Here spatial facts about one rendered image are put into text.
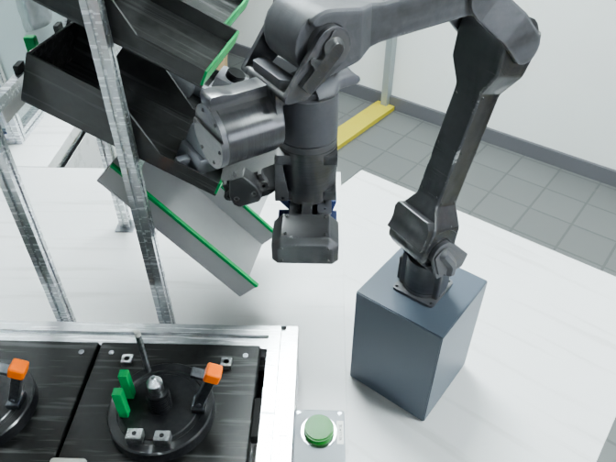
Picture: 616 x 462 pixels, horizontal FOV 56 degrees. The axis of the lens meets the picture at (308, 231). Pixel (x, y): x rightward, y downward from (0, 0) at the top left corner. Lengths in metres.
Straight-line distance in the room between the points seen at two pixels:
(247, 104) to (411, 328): 0.44
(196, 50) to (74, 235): 0.66
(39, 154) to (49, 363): 0.81
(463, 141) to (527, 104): 2.51
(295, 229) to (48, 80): 0.42
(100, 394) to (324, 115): 0.53
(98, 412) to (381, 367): 0.41
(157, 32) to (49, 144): 0.93
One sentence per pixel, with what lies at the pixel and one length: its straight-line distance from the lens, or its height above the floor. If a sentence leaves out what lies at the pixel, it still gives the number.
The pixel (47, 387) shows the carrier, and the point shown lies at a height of 0.97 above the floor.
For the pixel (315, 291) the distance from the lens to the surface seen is 1.11.
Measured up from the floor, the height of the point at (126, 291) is 0.86.
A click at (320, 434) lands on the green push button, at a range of 0.80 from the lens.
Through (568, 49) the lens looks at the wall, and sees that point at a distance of 3.04.
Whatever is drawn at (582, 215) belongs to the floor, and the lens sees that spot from 2.95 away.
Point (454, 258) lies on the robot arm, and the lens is 0.77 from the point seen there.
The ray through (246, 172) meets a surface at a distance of 0.55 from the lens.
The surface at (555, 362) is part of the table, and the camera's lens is 1.09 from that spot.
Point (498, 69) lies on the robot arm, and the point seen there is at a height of 1.40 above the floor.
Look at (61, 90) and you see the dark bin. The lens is 0.81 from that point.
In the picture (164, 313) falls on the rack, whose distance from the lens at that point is 0.97.
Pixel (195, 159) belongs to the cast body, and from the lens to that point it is 0.80.
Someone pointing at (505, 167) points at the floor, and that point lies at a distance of 3.16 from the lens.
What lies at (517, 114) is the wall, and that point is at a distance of 3.23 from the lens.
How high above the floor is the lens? 1.66
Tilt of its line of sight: 40 degrees down
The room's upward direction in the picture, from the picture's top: straight up
